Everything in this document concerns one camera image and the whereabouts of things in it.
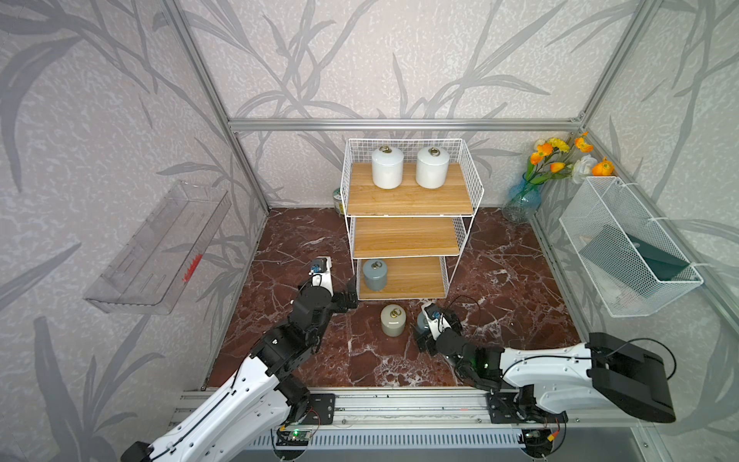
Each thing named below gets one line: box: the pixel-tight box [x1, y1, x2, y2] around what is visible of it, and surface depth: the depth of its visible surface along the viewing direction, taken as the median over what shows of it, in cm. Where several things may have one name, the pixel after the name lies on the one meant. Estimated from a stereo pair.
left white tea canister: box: [371, 145, 405, 190], surface depth 67 cm
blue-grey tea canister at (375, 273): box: [362, 258, 388, 292], surface depth 93 cm
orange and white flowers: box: [526, 131, 615, 186], surface depth 93 cm
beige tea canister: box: [380, 304, 408, 338], surface depth 84 cm
